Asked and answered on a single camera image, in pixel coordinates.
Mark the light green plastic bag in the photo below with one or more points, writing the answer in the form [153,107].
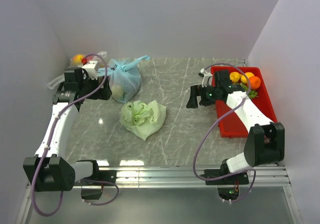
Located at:
[143,119]

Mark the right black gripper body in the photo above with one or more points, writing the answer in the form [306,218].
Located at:
[209,96]

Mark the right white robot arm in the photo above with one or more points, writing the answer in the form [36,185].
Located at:
[265,143]

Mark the clear tied fruit bag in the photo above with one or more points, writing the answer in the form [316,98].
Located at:
[76,61]

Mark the yellow fake lemon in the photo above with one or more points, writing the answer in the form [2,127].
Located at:
[235,77]

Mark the blue tied plastic bag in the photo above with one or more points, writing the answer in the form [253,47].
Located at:
[124,78]

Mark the green fake grapes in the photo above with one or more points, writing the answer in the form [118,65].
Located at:
[244,88]

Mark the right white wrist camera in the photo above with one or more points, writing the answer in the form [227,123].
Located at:
[207,78]

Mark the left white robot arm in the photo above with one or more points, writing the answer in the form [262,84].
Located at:
[65,107]

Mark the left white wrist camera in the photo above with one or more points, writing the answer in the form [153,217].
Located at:
[91,66]

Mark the red plastic tray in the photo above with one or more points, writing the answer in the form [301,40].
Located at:
[255,111]

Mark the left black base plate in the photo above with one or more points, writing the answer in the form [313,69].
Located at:
[99,189]

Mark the yellow orange fake fruit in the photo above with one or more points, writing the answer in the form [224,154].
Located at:
[246,76]

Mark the aluminium rail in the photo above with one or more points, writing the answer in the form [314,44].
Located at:
[166,177]

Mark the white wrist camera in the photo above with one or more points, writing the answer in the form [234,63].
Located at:
[91,66]
[207,78]

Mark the orange fake orange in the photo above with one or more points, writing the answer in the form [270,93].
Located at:
[254,82]

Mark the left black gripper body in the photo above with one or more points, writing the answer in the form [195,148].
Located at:
[102,93]

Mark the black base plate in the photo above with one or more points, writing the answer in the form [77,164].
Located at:
[99,189]
[228,188]

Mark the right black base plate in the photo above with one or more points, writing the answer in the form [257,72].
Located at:
[228,188]

